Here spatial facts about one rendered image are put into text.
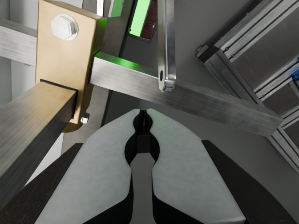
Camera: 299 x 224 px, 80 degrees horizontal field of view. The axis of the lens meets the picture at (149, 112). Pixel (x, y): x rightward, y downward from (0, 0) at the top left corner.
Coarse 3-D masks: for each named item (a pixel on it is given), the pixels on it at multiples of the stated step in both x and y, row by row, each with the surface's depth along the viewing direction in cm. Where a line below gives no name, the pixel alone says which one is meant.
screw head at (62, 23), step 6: (60, 18) 15; (66, 18) 15; (72, 18) 15; (54, 24) 15; (60, 24) 15; (66, 24) 15; (72, 24) 15; (54, 30) 15; (60, 30) 15; (66, 30) 15; (72, 30) 15; (60, 36) 15; (66, 36) 15; (72, 36) 16
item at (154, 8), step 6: (156, 0) 29; (150, 6) 30; (156, 6) 30; (150, 12) 30; (156, 12) 30; (150, 18) 30; (156, 18) 30; (144, 24) 31; (150, 24) 31; (144, 30) 31; (150, 30) 31; (144, 36) 32; (150, 36) 32
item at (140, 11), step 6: (138, 0) 29; (144, 0) 29; (138, 6) 30; (144, 6) 30; (138, 12) 30; (144, 12) 30; (138, 18) 30; (144, 18) 30; (132, 24) 31; (138, 24) 31; (132, 30) 31; (138, 30) 31
